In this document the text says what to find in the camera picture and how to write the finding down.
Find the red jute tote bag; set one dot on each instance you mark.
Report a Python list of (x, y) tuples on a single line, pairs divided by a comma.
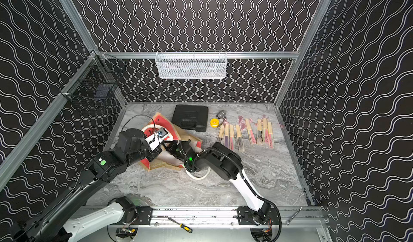
[(165, 159)]

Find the bamboo fan purple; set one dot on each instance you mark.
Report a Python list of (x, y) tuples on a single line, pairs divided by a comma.
[(227, 135)]

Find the bamboo fan pink green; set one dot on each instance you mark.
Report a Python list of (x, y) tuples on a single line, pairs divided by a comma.
[(250, 132)]

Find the white wire mesh basket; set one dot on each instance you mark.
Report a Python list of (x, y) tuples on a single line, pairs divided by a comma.
[(191, 64)]

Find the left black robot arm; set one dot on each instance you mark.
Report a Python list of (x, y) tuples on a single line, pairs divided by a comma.
[(132, 146)]

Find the black wire mesh basket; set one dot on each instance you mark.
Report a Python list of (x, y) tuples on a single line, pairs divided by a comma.
[(94, 91)]

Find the bamboo fan floral white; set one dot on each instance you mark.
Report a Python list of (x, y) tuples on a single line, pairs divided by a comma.
[(221, 134)]

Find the bamboo fan pink white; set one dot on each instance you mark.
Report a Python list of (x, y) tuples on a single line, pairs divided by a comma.
[(265, 129)]

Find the yellow thread seal tape spool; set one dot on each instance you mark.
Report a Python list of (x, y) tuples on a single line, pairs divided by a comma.
[(214, 123)]

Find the yellow black handled screwdriver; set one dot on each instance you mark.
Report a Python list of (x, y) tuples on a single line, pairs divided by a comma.
[(181, 225)]

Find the aluminium frame corner post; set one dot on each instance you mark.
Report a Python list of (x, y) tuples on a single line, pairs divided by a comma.
[(314, 24)]

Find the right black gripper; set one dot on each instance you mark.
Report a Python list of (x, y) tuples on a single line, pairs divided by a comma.
[(178, 148)]

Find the bamboo fan dark floral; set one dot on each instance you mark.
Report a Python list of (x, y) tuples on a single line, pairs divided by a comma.
[(260, 138)]

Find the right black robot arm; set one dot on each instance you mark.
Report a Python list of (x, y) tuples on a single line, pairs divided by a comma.
[(227, 164)]

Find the bamboo fan grey floral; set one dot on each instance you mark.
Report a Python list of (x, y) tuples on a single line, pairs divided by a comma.
[(239, 135)]

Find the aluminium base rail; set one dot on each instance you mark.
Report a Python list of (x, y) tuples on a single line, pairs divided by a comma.
[(222, 217)]

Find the steel ball valve brown handle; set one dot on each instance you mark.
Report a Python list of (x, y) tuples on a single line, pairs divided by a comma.
[(222, 117)]

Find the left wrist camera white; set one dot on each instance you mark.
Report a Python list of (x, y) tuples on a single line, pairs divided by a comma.
[(157, 138)]

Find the black plastic tool case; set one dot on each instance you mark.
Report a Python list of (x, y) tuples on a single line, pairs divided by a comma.
[(191, 117)]

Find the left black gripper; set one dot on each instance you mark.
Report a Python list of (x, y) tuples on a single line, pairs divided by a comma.
[(151, 153)]

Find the bamboo fan pink stripe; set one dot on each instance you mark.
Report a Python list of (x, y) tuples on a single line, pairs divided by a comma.
[(270, 135)]

